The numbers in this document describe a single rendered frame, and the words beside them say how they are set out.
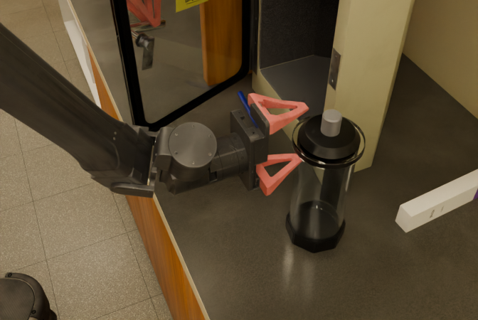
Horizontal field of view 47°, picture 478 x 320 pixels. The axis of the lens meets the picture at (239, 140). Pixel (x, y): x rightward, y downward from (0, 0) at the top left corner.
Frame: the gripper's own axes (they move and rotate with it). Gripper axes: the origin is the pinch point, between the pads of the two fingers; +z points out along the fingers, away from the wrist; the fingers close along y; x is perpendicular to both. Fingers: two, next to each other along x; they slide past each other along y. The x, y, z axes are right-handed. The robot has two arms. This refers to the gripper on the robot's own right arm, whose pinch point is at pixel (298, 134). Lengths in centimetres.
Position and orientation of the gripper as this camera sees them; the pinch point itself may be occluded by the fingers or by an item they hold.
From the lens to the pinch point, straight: 78.6
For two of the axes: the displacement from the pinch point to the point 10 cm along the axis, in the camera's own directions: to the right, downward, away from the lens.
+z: 9.1, -2.8, 3.0
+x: -4.1, -6.2, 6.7
